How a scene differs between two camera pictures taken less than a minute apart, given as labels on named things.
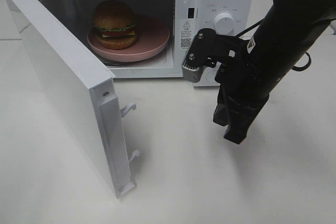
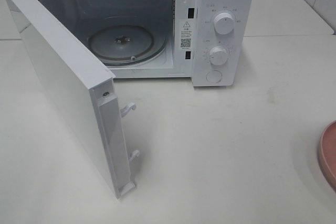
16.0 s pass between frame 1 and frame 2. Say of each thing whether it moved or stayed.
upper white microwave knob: stayed
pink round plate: moved
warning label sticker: stayed
